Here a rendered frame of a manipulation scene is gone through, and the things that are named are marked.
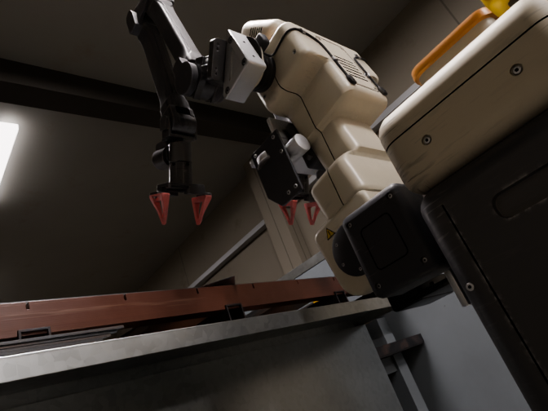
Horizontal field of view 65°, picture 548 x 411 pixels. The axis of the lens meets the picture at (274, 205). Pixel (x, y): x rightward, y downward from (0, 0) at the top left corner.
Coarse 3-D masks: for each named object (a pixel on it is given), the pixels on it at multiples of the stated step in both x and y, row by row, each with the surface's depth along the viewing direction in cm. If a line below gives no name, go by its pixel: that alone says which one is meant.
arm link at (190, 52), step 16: (144, 0) 118; (160, 0) 116; (144, 16) 121; (160, 16) 114; (176, 16) 115; (160, 32) 114; (176, 32) 108; (176, 48) 107; (192, 48) 106; (176, 64) 101; (192, 64) 97; (176, 80) 101; (192, 80) 96
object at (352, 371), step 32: (256, 352) 97; (288, 352) 103; (320, 352) 110; (352, 352) 119; (128, 384) 74; (160, 384) 78; (192, 384) 82; (224, 384) 87; (256, 384) 92; (288, 384) 98; (320, 384) 104; (352, 384) 112; (384, 384) 120
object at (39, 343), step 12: (48, 336) 62; (60, 336) 63; (72, 336) 64; (84, 336) 65; (96, 336) 67; (108, 336) 68; (0, 348) 57; (12, 348) 58; (24, 348) 59; (36, 348) 60; (48, 348) 61
